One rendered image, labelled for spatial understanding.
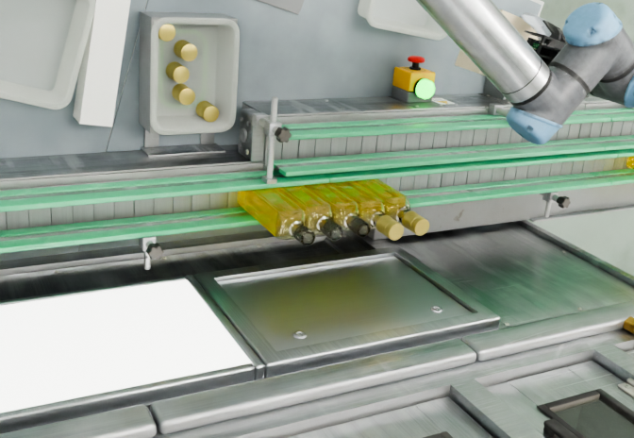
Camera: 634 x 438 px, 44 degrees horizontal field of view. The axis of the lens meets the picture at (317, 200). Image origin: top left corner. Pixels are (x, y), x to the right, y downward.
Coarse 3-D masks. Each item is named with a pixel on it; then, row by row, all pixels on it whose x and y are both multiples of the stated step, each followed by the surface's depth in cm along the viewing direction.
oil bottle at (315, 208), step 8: (288, 192) 152; (296, 192) 152; (304, 192) 152; (312, 192) 153; (296, 200) 148; (304, 200) 148; (312, 200) 148; (320, 200) 148; (304, 208) 145; (312, 208) 145; (320, 208) 145; (328, 208) 146; (312, 216) 144; (320, 216) 144; (328, 216) 145; (312, 224) 144; (320, 232) 146
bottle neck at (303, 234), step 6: (294, 222) 141; (300, 222) 142; (294, 228) 140; (300, 228) 139; (306, 228) 139; (294, 234) 140; (300, 234) 138; (306, 234) 141; (312, 234) 138; (300, 240) 138; (306, 240) 140; (312, 240) 139
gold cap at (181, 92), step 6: (180, 84) 156; (174, 90) 156; (180, 90) 153; (186, 90) 153; (174, 96) 156; (180, 96) 153; (186, 96) 154; (192, 96) 154; (180, 102) 154; (186, 102) 154
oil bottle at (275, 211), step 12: (240, 192) 157; (252, 192) 152; (264, 192) 151; (276, 192) 152; (240, 204) 158; (252, 204) 152; (264, 204) 147; (276, 204) 145; (288, 204) 146; (264, 216) 147; (276, 216) 143; (288, 216) 142; (300, 216) 142; (276, 228) 143; (288, 228) 142
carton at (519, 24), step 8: (512, 16) 145; (512, 24) 145; (520, 24) 146; (520, 32) 147; (536, 32) 149; (464, 56) 150; (456, 64) 151; (464, 64) 149; (472, 64) 148; (480, 72) 146
